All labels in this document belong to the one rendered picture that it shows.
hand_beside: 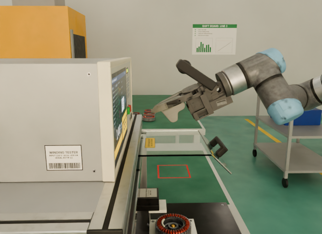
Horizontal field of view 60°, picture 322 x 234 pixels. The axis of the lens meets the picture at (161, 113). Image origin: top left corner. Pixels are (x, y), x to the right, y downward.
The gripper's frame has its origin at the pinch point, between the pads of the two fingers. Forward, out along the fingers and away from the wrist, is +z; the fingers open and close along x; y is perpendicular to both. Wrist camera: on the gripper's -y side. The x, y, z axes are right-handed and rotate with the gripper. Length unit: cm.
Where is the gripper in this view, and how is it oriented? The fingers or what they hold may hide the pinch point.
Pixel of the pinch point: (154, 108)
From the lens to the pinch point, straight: 75.2
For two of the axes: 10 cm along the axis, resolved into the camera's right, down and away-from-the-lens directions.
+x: -0.3, -2.1, 9.8
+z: -9.1, 4.2, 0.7
